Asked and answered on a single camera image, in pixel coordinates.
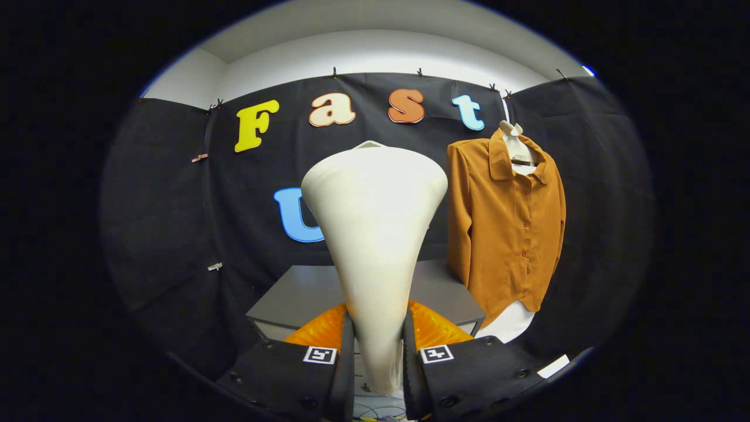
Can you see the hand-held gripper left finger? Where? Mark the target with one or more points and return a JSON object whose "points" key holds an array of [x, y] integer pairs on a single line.
{"points": [[347, 387]]}

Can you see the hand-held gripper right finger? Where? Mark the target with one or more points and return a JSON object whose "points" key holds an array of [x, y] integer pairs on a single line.
{"points": [[411, 387]]}

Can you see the white garment steamer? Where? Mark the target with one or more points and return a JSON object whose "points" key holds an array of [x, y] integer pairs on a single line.
{"points": [[375, 234]]}

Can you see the brown button shirt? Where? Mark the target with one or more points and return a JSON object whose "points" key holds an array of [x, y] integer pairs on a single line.
{"points": [[504, 234]]}

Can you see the grey cabinet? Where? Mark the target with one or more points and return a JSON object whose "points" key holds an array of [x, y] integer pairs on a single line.
{"points": [[299, 293]]}

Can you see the white mannequin hanger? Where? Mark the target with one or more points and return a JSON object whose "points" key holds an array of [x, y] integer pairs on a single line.
{"points": [[510, 322]]}

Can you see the white paper sheet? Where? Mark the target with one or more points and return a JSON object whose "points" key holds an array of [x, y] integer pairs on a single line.
{"points": [[554, 367]]}

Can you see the silver clip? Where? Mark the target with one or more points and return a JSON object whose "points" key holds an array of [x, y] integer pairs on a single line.
{"points": [[215, 266]]}

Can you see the black backdrop cloth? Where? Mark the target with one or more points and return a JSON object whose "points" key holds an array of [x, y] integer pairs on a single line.
{"points": [[170, 205]]}

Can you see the red clip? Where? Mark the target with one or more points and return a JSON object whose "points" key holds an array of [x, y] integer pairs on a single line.
{"points": [[199, 157]]}

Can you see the row of black clips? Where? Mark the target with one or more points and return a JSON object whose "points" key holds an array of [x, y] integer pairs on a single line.
{"points": [[334, 72]]}

